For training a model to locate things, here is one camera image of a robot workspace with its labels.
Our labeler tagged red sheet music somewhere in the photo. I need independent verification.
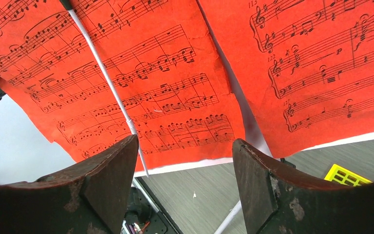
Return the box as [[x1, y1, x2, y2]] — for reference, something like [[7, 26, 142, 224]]
[[199, 0, 374, 158], [0, 0, 244, 172]]

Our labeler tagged yellow red blue toy block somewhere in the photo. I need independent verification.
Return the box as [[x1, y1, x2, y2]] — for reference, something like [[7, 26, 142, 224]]
[[324, 164, 371, 186]]

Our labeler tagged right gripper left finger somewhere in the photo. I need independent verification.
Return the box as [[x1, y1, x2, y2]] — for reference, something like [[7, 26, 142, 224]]
[[0, 135, 139, 234]]

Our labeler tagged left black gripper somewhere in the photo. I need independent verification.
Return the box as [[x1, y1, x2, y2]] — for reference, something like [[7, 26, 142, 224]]
[[121, 177, 183, 234]]

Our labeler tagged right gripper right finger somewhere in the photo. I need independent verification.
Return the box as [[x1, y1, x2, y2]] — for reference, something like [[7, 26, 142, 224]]
[[232, 139, 374, 234]]

